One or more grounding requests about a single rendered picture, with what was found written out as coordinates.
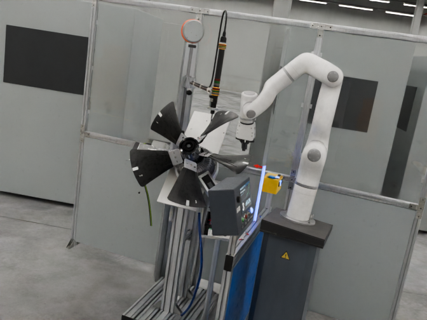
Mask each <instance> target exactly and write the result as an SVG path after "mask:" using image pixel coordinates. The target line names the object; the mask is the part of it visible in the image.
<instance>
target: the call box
mask: <svg viewBox="0 0 427 320"><path fill-rule="evenodd" d="M269 175H273V176H275V178H269ZM276 176H277V174H274V173H267V174H266V175H265V176H264V179H263V183H262V190H261V191H263V192H268V193H271V194H277V192H278V191H279V190H280V189H281V185H280V186H278V184H279V182H280V180H281V179H282V178H283V176H282V175H281V176H280V177H279V179H276Z"/></svg>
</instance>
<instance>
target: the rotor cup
mask: <svg viewBox="0 0 427 320"><path fill-rule="evenodd" d="M188 144H190V145H191V146H190V147H187V145H188ZM199 149H200V151H199ZM179 151H180V154H181V157H182V160H183V162H182V163H183V164H184V158H185V159H188V160H190V161H193V162H195V163H196V164H197V166H198V165H200V164H201V163H202V162H203V160H204V158H205V157H202V156H199V154H201V153H202V152H204V151H203V149H202V148H201V147H200V145H199V142H198V141H197V139H195V138H193V137H187V138H184V139H183V140H181V142H180V144H179ZM188 156H190V158H189V157H188Z"/></svg>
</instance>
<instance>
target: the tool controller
mask: <svg viewBox="0 0 427 320"><path fill-rule="evenodd" d="M208 199H209V205H210V218H211V224H212V235H213V236H238V235H239V234H240V233H241V231H242V230H243V229H244V228H245V227H246V226H247V225H248V223H249V222H250V221H251V219H253V212H252V213H251V214H250V216H249V217H248V216H247V219H246V220H245V221H244V222H243V223H242V222H241V217H243V218H244V215H245V213H246V214H247V211H248V210H249V212H250V208H252V196H251V189H250V177H227V178H225V179H223V180H222V181H221V182H219V183H218V184H217V185H215V186H213V187H212V188H211V189H209V190H208ZM242 200H245V211H244V213H243V214H242V208H241V202H242ZM244 219H245V218H244Z"/></svg>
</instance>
